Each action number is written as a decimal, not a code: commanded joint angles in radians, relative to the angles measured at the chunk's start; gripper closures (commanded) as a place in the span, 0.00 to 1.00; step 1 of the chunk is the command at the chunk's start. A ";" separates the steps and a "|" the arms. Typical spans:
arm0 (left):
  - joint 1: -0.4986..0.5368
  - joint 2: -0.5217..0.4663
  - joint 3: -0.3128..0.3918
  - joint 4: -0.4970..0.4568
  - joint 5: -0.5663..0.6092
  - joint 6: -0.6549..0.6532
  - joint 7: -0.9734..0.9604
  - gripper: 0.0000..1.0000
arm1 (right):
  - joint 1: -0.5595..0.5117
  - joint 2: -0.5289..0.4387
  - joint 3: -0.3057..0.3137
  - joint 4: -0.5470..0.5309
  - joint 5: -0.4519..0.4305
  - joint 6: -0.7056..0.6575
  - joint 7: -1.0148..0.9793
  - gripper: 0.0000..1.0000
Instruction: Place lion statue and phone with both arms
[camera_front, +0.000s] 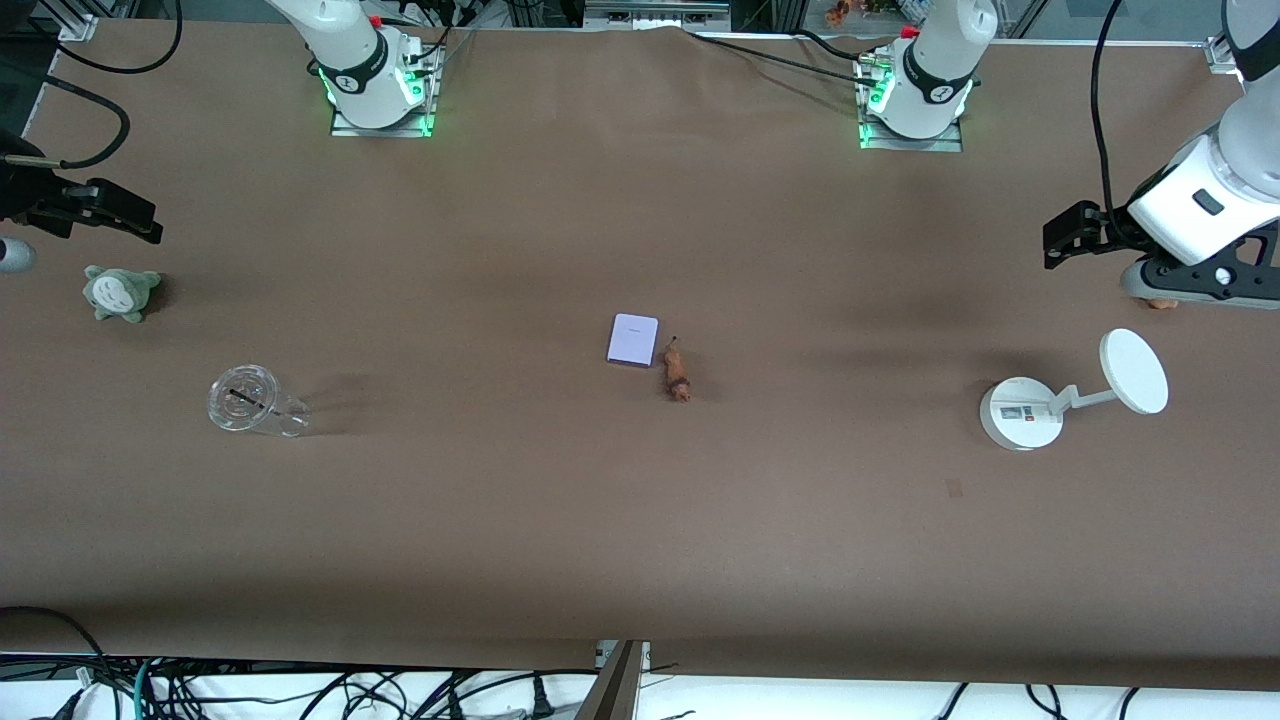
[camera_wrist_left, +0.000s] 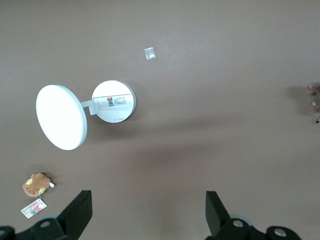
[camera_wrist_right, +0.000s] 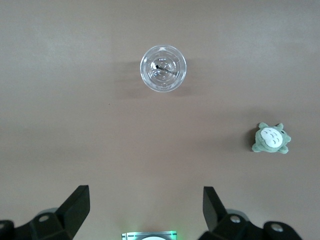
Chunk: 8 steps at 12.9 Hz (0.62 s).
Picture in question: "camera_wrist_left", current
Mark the brown plush keychain toy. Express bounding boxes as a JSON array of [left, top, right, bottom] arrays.
[[22, 172, 55, 199]]

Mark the brown lion statue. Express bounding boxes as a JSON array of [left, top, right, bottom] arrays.
[[306, 83, 320, 125]]

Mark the white round desk lamp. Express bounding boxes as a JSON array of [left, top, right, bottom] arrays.
[[35, 80, 137, 151]]

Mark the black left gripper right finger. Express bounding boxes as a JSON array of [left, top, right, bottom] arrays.
[[204, 190, 302, 240]]

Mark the small clear plastic bag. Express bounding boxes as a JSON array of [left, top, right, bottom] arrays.
[[144, 46, 156, 61]]

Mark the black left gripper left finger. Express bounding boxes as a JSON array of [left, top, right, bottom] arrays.
[[0, 189, 93, 240]]

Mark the brown felt table cover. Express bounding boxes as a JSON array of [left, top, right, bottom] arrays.
[[0, 0, 320, 240]]

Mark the printed keychain tag card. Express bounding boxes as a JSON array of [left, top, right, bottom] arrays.
[[20, 198, 48, 220]]

